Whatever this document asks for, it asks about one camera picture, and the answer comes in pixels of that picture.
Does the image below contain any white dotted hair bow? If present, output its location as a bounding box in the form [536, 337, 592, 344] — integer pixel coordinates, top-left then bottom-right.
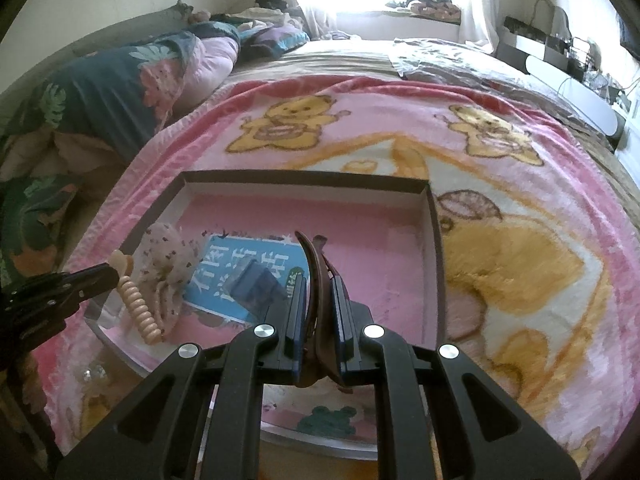
[131, 221, 202, 337]

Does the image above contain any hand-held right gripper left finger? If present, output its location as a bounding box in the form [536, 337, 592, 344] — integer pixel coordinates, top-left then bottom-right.
[55, 272, 311, 480]

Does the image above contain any dark floral quilt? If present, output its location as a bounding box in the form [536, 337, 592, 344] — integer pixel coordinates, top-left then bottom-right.
[0, 24, 242, 281]

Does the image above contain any purple pillow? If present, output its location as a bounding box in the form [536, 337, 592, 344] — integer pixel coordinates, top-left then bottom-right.
[240, 24, 312, 59]

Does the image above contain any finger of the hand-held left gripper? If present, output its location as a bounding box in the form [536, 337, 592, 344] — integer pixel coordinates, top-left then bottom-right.
[0, 261, 122, 322]

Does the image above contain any blue printed card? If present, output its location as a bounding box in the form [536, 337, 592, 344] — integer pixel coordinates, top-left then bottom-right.
[182, 232, 307, 325]

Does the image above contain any crumpled clear plastic sheet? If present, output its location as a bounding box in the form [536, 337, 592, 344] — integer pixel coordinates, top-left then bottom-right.
[391, 36, 507, 82]

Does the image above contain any dark storage shelf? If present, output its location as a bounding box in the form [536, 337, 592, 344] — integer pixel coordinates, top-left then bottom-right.
[502, 14, 592, 77]

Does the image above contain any white curved bed board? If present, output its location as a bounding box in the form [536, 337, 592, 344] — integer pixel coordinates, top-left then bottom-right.
[525, 54, 627, 139]

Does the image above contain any pink bear printed blanket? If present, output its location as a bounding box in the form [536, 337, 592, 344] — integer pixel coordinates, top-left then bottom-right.
[30, 77, 640, 480]

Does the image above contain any brown hair clip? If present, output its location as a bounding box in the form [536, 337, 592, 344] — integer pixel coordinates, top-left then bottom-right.
[293, 230, 352, 392]

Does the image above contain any cream spiral hair tie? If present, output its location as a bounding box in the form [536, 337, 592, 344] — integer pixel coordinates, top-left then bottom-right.
[110, 249, 166, 345]

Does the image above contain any clutter on window sill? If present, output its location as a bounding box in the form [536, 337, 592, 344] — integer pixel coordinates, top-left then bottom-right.
[384, 0, 462, 24]

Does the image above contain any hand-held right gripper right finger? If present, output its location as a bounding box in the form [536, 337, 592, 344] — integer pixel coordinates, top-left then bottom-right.
[330, 275, 584, 480]

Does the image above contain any shallow box with pink inside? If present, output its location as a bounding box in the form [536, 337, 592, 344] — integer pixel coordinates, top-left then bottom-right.
[85, 170, 447, 461]

